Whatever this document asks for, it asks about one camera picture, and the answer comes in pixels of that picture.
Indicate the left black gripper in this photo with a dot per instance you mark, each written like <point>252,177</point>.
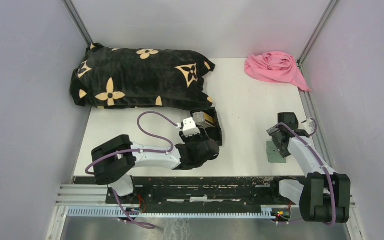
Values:
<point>203,135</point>

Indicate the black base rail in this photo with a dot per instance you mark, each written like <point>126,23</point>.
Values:
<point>205,195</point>

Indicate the black card box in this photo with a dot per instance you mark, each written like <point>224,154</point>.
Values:
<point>213,132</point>

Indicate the stack of cards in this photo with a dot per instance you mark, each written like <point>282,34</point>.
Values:
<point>203,119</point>

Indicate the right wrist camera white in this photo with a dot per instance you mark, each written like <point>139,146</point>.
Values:
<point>309,126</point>

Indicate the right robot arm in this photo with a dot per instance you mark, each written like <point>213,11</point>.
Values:
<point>323,196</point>

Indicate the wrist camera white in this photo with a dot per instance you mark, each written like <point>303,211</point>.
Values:
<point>188,127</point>
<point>309,126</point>

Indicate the green card holder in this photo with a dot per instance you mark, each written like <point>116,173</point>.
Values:
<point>273,154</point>

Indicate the black floral pillow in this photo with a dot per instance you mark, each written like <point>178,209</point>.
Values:
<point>121,78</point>

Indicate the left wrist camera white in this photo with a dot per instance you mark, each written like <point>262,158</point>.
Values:
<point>188,127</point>

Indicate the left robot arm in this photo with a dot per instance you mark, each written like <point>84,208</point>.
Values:
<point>112,160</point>

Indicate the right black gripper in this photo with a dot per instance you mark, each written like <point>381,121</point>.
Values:
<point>273,131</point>

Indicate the pink cloth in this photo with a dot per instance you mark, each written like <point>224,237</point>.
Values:
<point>276,67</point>

